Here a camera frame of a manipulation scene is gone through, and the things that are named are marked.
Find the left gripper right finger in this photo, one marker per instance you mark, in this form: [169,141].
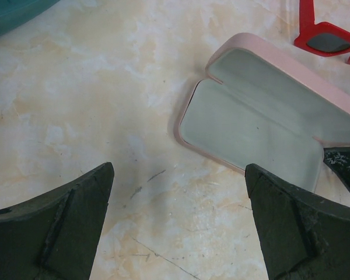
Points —
[302,235]

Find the red sunglasses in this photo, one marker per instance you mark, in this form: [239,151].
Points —
[324,39]

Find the pink glasses case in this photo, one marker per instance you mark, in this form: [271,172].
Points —
[259,105]

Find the teal plastic bin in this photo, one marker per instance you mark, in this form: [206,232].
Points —
[14,13]

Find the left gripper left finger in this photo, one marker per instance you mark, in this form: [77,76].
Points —
[55,235]

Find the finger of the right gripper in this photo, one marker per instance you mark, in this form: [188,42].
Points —
[338,160]

